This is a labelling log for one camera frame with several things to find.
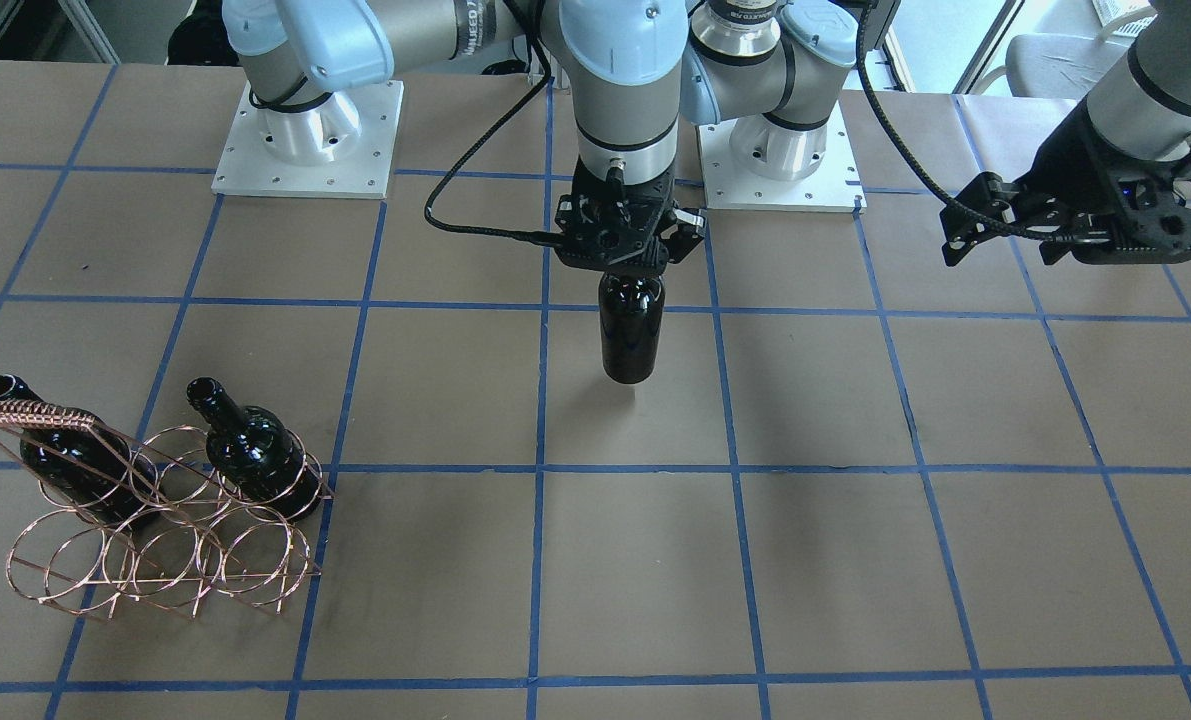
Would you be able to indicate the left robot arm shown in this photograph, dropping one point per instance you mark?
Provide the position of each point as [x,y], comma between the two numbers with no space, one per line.
[789,61]

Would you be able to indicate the copper wire wine basket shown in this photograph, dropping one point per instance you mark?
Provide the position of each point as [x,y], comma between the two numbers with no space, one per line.
[193,536]

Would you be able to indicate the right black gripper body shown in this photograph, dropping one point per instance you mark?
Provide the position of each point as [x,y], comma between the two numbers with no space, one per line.
[688,222]

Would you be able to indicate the dark wine bottle in basket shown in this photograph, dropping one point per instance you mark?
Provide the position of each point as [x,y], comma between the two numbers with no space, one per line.
[253,450]

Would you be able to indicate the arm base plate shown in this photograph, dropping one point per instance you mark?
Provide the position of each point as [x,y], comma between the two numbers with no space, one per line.
[340,150]
[751,164]

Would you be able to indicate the dark green wine bottle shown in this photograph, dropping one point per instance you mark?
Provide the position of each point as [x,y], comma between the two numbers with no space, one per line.
[630,312]

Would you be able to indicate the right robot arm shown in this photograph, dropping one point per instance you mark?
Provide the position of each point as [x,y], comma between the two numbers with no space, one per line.
[322,97]

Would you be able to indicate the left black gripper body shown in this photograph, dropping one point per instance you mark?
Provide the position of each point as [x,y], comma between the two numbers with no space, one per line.
[1090,170]

